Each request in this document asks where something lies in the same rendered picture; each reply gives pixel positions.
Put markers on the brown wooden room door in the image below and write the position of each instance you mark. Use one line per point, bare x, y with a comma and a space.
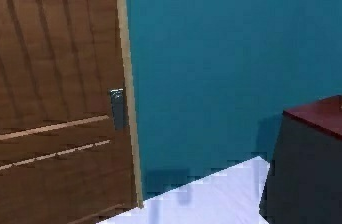
45, 100

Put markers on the dark cabinet with red top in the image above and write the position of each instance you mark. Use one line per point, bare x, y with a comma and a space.
315, 166

